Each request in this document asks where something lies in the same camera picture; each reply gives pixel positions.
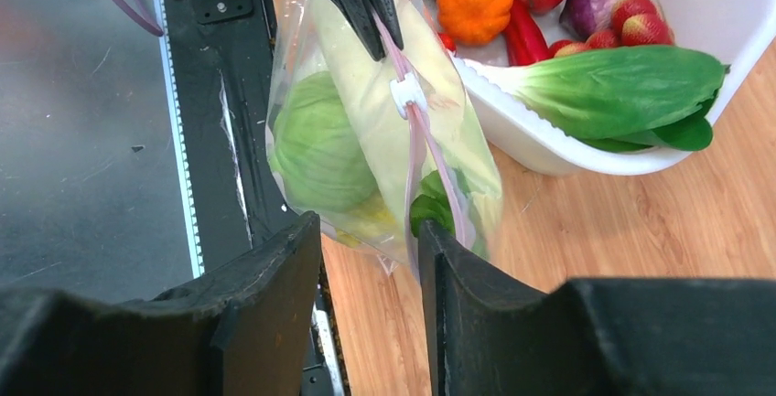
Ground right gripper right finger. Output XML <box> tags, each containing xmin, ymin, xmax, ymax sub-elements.
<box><xmin>419</xmin><ymin>220</ymin><xmax>775</xmax><ymax>395</ymax></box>

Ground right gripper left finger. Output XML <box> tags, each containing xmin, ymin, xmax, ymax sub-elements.
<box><xmin>1</xmin><ymin>212</ymin><xmax>321</xmax><ymax>395</ymax></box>

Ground yellow toy cabbage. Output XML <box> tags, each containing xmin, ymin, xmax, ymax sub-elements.
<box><xmin>334</xmin><ymin>191</ymin><xmax>407</xmax><ymax>263</ymax></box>

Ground green toy cabbage head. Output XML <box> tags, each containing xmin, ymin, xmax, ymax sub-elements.
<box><xmin>271</xmin><ymin>71</ymin><xmax>377</xmax><ymax>213</ymax></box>

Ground clear pink zip bag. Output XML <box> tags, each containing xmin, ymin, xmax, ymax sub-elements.
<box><xmin>266</xmin><ymin>0</ymin><xmax>502</xmax><ymax>270</ymax></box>

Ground white plastic basket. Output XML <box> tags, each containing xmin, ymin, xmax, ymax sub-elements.
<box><xmin>454</xmin><ymin>0</ymin><xmax>775</xmax><ymax>176</ymax></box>

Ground orange toy pumpkin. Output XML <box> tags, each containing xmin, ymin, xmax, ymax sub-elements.
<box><xmin>436</xmin><ymin>0</ymin><xmax>513</xmax><ymax>46</ymax></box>

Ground green toy leaf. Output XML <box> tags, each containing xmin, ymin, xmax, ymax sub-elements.
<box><xmin>409</xmin><ymin>170</ymin><xmax>455</xmax><ymax>238</ymax></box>

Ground long red toy pepper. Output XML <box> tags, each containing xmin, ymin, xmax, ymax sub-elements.
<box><xmin>502</xmin><ymin>0</ymin><xmax>552</xmax><ymax>66</ymax></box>

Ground purple toy onion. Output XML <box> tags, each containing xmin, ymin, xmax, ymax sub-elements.
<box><xmin>559</xmin><ymin>0</ymin><xmax>618</xmax><ymax>39</ymax></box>

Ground red toy strawberries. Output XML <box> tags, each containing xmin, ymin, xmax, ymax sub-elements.
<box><xmin>549</xmin><ymin>0</ymin><xmax>675</xmax><ymax>58</ymax></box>

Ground green toy bok choy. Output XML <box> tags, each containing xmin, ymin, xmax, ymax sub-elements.
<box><xmin>466</xmin><ymin>45</ymin><xmax>730</xmax><ymax>153</ymax></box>

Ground white slotted cable duct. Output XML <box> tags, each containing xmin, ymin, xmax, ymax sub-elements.
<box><xmin>153</xmin><ymin>0</ymin><xmax>205</xmax><ymax>278</ymax></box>

